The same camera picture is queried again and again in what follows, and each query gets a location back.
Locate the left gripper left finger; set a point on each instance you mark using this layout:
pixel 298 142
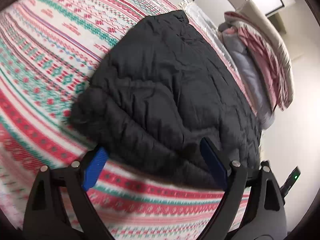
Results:
pixel 45 215

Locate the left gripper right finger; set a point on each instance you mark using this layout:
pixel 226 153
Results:
pixel 264 216

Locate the black puffer jacket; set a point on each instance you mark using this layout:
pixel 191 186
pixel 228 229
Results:
pixel 157 93

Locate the pink folded blanket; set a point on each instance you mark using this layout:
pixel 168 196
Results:
pixel 264 58

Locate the grey folded quilt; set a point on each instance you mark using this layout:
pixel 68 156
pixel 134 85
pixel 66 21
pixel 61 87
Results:
pixel 249 73

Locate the beige folded blanket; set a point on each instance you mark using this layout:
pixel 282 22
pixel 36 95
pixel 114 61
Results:
pixel 251 14

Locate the striped patterned bed sheet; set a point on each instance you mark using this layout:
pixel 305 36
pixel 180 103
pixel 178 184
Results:
pixel 49 51

